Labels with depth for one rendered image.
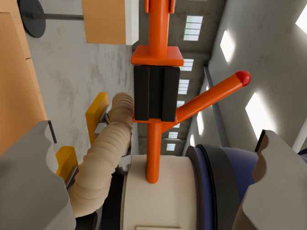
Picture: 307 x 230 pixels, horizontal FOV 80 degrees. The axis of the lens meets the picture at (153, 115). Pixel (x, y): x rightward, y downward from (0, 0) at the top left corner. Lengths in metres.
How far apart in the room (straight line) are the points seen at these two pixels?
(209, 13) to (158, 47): 9.15
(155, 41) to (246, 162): 0.26
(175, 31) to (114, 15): 7.81
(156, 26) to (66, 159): 0.19
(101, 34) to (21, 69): 1.33
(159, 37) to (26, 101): 0.38
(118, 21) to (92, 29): 0.24
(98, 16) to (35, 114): 1.35
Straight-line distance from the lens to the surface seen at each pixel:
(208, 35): 9.77
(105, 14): 1.77
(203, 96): 0.27
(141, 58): 0.21
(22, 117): 0.51
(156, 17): 0.21
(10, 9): 1.20
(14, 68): 0.49
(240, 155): 0.39
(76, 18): 2.14
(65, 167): 0.27
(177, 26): 9.37
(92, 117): 0.36
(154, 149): 0.28
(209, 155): 0.36
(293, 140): 3.10
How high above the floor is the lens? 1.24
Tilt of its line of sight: level
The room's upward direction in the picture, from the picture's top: 92 degrees clockwise
